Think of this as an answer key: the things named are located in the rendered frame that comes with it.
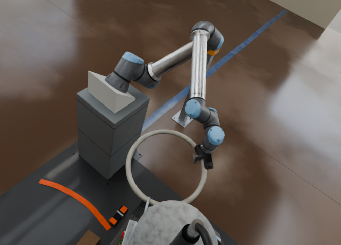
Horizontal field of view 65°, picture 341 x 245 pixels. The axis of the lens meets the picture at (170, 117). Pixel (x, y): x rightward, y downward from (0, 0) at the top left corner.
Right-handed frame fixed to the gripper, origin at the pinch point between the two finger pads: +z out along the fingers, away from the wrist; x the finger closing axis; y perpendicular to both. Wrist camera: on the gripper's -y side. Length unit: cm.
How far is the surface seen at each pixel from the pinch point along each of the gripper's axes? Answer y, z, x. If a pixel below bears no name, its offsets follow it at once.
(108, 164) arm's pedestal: 37, 69, 51
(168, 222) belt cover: -39, -84, 49
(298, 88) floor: 127, 141, -266
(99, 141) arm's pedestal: 50, 49, 56
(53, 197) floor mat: 25, 90, 100
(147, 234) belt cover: -40, -85, 55
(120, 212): -2, 87, 48
